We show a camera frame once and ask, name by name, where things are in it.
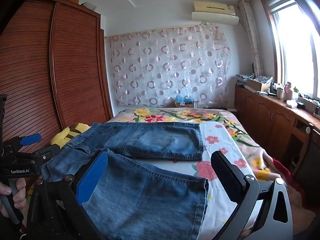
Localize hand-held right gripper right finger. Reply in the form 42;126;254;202
211;150;293;240

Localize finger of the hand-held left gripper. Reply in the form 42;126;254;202
2;134;42;153
32;146;62;167

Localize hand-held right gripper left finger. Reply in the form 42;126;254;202
26;150;109;240

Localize blue jeans pants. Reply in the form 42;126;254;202
40;122;209;240

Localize person's left hand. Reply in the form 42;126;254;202
0;177;27;207

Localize yellow plush toy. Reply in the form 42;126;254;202
50;123;92;147

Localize strawberry print sheet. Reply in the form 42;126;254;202
172;121;255;240

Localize red cloth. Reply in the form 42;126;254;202
271;158;315;213

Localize wooden cabinet counter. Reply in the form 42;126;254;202
234;85;320;180

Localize floral blanket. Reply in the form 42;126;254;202
110;107;283;180

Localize wooden slatted wardrobe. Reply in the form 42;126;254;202
0;0;113;155

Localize cardboard box with blue bag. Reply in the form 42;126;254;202
174;94;195;108

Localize open cardboard box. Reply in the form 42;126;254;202
247;76;273;92

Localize patterned fabric pile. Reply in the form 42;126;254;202
236;73;255;85

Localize circle-patterned sheer curtain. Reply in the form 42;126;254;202
106;25;232;107

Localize patterned window drape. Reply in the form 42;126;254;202
239;0;264;77

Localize wall air conditioner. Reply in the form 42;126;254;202
191;1;240;26

